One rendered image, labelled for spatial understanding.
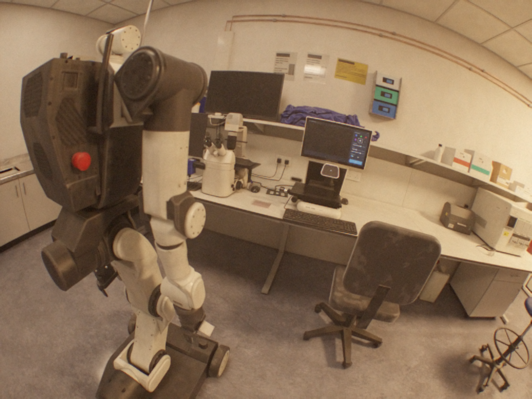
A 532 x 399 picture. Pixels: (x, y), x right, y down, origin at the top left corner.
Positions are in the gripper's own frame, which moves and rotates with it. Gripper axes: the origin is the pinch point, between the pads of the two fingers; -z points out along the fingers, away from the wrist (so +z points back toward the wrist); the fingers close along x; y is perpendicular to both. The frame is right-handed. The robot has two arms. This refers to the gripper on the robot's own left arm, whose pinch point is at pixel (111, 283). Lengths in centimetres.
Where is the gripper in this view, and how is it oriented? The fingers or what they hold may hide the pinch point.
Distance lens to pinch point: 109.2
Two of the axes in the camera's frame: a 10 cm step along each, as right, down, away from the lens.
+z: 0.9, -8.5, -5.2
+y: -9.6, -2.1, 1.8
